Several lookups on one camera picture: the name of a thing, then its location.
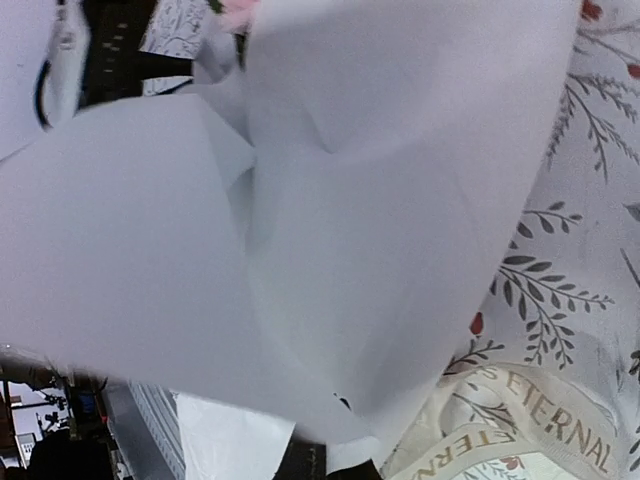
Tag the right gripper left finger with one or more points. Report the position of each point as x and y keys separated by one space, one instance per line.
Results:
x=302 y=461

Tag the cream printed ribbon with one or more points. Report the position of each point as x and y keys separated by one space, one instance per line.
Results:
x=508 y=421

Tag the floral patterned tablecloth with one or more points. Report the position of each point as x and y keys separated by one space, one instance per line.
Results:
x=565 y=298

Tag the person in background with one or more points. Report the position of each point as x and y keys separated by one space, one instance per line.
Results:
x=58 y=457

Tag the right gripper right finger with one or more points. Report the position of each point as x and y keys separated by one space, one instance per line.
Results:
x=364 y=471

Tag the bouquet of fake flowers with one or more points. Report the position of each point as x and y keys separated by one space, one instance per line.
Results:
x=235 y=16

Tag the white wrapping paper sheet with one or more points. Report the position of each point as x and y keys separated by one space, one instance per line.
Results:
x=317 y=257

